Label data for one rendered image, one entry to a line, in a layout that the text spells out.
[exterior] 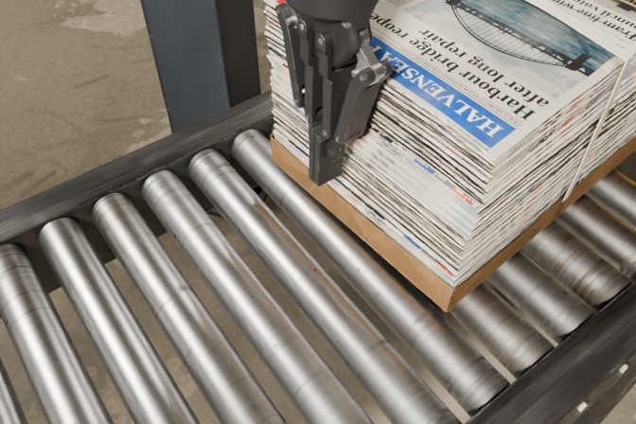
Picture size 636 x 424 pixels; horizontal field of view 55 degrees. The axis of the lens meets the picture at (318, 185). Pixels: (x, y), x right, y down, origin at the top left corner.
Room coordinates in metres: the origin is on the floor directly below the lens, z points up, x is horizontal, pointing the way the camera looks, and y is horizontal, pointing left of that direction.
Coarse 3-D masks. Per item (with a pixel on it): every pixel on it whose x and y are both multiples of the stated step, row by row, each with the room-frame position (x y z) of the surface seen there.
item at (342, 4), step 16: (288, 0) 0.41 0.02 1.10; (304, 0) 0.40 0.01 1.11; (320, 0) 0.39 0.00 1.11; (336, 0) 0.39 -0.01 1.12; (352, 0) 0.39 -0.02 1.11; (368, 0) 0.40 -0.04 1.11; (304, 16) 0.44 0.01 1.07; (320, 16) 0.39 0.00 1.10; (336, 16) 0.39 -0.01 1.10; (352, 16) 0.39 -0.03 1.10; (368, 16) 0.40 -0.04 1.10; (320, 32) 0.42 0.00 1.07; (336, 32) 0.40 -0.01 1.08; (352, 32) 0.39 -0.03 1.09; (368, 32) 0.40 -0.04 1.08; (336, 48) 0.40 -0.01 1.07; (352, 48) 0.39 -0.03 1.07; (336, 64) 0.40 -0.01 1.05
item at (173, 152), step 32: (192, 128) 0.60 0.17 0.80; (224, 128) 0.60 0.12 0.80; (256, 128) 0.61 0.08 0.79; (128, 160) 0.54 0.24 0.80; (160, 160) 0.54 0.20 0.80; (64, 192) 0.49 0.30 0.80; (96, 192) 0.49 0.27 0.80; (128, 192) 0.50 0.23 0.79; (192, 192) 0.55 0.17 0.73; (0, 224) 0.44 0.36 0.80; (32, 224) 0.44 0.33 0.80; (160, 224) 0.52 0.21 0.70; (32, 256) 0.43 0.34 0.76
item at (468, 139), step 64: (384, 0) 0.53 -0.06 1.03; (448, 0) 0.54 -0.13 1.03; (448, 64) 0.43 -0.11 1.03; (512, 64) 0.43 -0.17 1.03; (576, 64) 0.43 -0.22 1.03; (384, 128) 0.40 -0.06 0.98; (448, 128) 0.35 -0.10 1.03; (512, 128) 0.35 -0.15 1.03; (576, 128) 0.40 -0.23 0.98; (384, 192) 0.40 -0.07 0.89; (448, 192) 0.35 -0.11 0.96; (512, 192) 0.36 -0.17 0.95; (448, 256) 0.34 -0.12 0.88
